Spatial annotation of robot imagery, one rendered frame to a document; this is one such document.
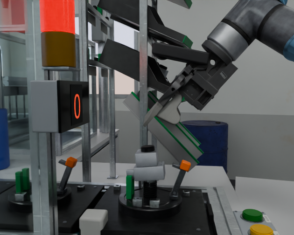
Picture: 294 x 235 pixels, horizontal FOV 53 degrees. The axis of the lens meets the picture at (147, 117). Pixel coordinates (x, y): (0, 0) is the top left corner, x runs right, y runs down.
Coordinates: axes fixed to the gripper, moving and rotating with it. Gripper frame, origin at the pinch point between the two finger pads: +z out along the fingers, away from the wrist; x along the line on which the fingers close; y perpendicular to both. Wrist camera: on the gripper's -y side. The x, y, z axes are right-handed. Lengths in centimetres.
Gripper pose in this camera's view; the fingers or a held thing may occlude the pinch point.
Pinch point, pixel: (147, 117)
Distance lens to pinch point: 62.9
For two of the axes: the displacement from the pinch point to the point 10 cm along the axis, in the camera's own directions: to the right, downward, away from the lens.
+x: 1.2, -1.1, 9.9
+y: 7.5, 6.6, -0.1
